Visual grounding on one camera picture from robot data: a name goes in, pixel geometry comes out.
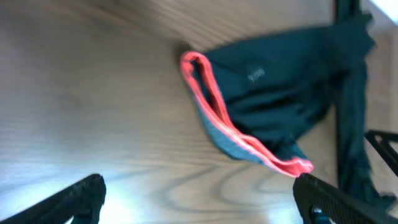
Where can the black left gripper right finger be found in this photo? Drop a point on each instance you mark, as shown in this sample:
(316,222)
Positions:
(320,202)

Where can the black leggings with red waistband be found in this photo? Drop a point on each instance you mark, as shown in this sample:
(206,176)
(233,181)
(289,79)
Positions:
(257,97)

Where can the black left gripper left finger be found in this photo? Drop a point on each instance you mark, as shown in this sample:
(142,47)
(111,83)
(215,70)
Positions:
(81,203)

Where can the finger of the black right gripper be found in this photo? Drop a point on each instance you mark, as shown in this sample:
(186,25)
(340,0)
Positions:
(380,141)

